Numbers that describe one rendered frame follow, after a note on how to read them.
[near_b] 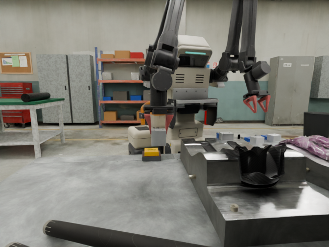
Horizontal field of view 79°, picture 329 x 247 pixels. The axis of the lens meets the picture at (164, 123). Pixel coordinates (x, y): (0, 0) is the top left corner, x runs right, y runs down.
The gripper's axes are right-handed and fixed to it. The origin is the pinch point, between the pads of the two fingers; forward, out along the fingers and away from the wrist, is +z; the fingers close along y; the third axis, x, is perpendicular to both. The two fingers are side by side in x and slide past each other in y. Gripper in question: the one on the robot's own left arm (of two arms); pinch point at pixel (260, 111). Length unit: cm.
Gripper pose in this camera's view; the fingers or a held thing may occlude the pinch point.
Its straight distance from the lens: 105.7
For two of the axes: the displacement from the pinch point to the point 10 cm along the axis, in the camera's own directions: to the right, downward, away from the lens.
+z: 1.7, 9.6, -2.4
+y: 9.3, -0.7, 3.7
